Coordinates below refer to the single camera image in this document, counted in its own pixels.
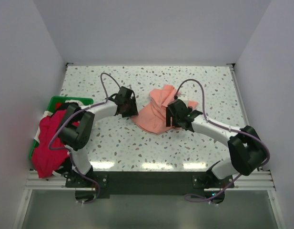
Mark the salmon pink t shirt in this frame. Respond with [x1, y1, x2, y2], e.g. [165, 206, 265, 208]
[131, 85, 198, 135]

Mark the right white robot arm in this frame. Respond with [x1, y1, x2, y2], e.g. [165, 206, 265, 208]
[166, 99, 269, 188]

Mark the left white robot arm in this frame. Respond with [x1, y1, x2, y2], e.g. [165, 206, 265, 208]
[55, 86, 138, 187]

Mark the green plastic basket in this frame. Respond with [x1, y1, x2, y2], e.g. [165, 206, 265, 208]
[28, 96, 94, 160]

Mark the black garment in basket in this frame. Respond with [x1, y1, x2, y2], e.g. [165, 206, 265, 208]
[55, 103, 73, 112]

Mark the red t shirt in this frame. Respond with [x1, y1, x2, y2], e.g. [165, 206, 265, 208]
[31, 110, 72, 178]

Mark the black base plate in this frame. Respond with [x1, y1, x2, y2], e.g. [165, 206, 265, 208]
[64, 171, 233, 201]

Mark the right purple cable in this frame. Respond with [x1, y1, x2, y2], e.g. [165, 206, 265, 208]
[175, 78, 272, 203]

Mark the aluminium frame rail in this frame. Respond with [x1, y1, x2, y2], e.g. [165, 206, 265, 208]
[25, 171, 275, 191]

